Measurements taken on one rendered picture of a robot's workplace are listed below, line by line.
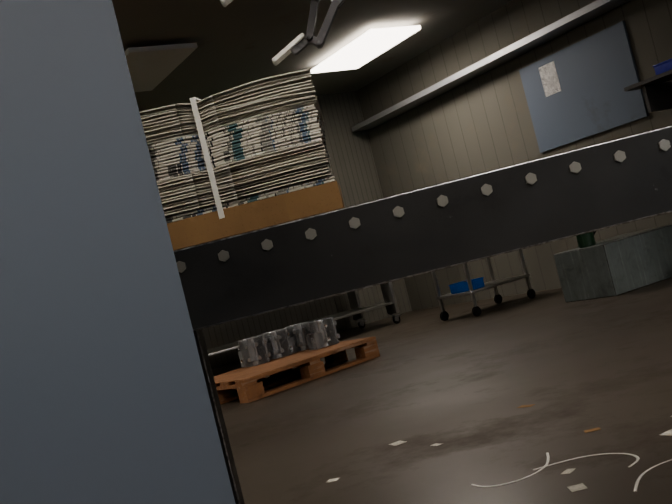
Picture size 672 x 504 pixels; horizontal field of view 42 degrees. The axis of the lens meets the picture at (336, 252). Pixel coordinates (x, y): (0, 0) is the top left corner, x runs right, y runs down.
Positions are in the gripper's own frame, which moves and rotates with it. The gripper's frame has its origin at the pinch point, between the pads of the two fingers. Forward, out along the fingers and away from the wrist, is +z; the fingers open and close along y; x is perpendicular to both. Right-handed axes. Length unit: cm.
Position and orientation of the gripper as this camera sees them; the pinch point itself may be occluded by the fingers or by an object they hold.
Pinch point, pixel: (252, 29)
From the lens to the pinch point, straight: 155.6
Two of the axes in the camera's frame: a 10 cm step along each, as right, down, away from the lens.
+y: 6.6, 7.5, -0.3
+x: 0.3, 0.2, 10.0
